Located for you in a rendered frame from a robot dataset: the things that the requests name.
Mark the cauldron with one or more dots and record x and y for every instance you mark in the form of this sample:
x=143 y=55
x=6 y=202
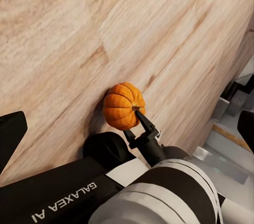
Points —
x=173 y=152

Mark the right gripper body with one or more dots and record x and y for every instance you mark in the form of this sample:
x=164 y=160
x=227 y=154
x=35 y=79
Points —
x=148 y=146

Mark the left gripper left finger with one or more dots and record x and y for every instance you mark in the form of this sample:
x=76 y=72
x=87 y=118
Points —
x=13 y=127

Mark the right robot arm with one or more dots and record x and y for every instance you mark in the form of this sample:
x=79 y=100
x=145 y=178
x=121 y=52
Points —
x=232 y=213

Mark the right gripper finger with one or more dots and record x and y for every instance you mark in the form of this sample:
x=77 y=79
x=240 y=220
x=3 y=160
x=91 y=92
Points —
x=129 y=136
x=147 y=125

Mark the pumpkin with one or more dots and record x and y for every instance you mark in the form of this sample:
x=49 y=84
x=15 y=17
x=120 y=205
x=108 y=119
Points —
x=120 y=105

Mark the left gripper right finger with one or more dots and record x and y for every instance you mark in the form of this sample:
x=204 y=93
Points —
x=246 y=127

